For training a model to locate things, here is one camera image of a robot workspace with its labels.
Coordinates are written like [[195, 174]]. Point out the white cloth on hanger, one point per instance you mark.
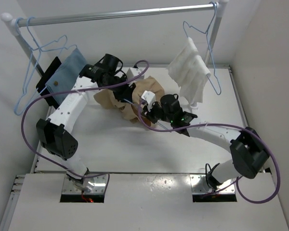
[[190, 73]]

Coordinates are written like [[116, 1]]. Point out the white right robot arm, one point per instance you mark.
[[248, 155]]

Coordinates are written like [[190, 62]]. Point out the light blue wire hanger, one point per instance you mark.
[[145, 118]]

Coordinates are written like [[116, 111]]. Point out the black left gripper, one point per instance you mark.
[[126, 93]]

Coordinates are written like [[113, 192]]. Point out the beige t shirt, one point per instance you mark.
[[107, 100]]

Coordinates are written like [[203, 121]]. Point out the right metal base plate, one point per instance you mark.
[[201, 193]]

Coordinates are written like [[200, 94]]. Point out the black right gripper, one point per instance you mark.
[[149, 113]]

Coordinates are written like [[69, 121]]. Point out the blue hanger with white cloth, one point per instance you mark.
[[210, 47]]

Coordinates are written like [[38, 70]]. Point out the empty light blue hanger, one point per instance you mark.
[[35, 52]]

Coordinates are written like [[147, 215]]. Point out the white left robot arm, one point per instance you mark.
[[55, 131]]

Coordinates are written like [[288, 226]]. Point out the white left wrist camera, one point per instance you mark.
[[133, 72]]

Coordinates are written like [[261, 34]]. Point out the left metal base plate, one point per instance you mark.
[[90, 190]]

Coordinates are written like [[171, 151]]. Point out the metal clothes rack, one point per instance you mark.
[[9, 22]]

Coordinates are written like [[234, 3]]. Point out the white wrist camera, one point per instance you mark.
[[149, 97], [133, 72]]

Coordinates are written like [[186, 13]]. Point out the blue denim cloth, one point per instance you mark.
[[67, 73]]

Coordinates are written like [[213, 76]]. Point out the metal base plate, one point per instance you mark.
[[201, 193], [90, 190]]

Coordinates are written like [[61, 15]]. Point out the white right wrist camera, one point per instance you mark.
[[149, 97]]

